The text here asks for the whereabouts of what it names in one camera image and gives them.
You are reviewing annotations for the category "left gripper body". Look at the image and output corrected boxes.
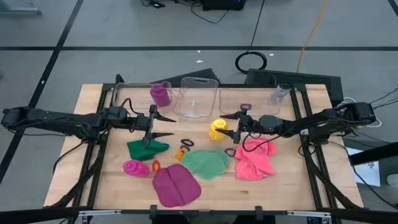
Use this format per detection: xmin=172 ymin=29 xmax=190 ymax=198
xmin=133 ymin=105 xmax=159 ymax=147

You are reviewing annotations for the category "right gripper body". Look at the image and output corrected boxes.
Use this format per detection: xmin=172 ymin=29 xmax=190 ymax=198
xmin=232 ymin=110 xmax=262 ymax=145

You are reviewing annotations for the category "yellow water bottle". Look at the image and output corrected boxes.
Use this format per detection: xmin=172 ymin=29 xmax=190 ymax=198
xmin=208 ymin=118 xmax=229 ymax=141

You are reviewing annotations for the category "purple water bottle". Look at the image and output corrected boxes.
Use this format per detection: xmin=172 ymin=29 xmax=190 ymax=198
xmin=149 ymin=82 xmax=173 ymax=108

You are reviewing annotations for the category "dark green towel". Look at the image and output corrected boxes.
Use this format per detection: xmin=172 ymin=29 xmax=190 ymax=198
xmin=126 ymin=138 xmax=170 ymax=162

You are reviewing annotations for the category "yellow coil wrist band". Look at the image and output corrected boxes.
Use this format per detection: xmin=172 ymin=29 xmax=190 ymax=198
xmin=174 ymin=148 xmax=188 ymax=162

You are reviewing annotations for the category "light green towel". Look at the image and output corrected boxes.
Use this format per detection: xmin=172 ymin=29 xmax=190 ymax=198
xmin=181 ymin=148 xmax=231 ymax=181

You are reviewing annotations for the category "hot pink water bottle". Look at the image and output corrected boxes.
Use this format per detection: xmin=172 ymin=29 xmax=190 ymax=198
xmin=122 ymin=159 xmax=152 ymax=179

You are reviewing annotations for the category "coral pink towel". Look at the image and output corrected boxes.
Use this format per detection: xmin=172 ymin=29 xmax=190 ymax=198
xmin=234 ymin=137 xmax=278 ymax=182

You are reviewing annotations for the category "clear printed plastic cup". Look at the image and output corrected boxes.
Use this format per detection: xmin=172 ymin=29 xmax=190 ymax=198
xmin=271 ymin=81 xmax=294 ymax=105

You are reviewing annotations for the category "black floor plate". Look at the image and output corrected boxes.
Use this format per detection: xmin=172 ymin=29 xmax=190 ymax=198
xmin=244 ymin=68 xmax=345 ymax=108
xmin=151 ymin=67 xmax=222 ymax=85

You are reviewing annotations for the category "magenta towel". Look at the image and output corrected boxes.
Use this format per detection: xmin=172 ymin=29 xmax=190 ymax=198
xmin=151 ymin=163 xmax=203 ymax=208

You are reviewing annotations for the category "black floor device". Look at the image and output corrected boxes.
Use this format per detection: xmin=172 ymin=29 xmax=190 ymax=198
xmin=201 ymin=0 xmax=247 ymax=12

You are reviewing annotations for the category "white paper sheet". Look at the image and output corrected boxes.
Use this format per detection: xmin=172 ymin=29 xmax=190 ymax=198
xmin=345 ymin=146 xmax=382 ymax=187

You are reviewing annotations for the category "black beam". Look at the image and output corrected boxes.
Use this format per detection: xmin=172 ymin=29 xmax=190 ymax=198
xmin=348 ymin=141 xmax=398 ymax=166

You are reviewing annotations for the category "white round object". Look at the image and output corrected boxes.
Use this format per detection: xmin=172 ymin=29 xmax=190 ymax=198
xmin=386 ymin=173 xmax=398 ymax=188

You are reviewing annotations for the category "grey metal table foot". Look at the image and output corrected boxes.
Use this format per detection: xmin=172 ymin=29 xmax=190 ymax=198
xmin=0 ymin=0 xmax=42 ymax=16

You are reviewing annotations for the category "right gripper camera cable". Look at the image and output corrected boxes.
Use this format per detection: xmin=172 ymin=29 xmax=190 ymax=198
xmin=241 ymin=130 xmax=282 ymax=153

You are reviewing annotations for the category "gripper camera cable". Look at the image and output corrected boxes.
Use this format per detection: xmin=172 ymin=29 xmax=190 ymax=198
xmin=119 ymin=97 xmax=139 ymax=116
xmin=241 ymin=130 xmax=282 ymax=153

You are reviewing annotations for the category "left gripper camera cable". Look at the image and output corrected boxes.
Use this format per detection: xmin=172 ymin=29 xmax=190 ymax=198
xmin=119 ymin=97 xmax=139 ymax=116

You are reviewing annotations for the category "black coiled floor cable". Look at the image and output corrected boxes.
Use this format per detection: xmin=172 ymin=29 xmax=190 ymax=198
xmin=234 ymin=0 xmax=268 ymax=75

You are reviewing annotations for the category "black aluminium table frame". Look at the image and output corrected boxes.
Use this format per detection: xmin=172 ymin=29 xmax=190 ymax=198
xmin=0 ymin=73 xmax=398 ymax=224

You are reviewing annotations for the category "silver frame bracket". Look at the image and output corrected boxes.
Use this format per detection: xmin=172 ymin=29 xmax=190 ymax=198
xmin=285 ymin=210 xmax=332 ymax=218
xmin=78 ymin=209 xmax=122 ymax=217

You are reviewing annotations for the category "yellow hanging cable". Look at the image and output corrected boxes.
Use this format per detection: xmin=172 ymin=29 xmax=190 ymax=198
xmin=296 ymin=0 xmax=330 ymax=74

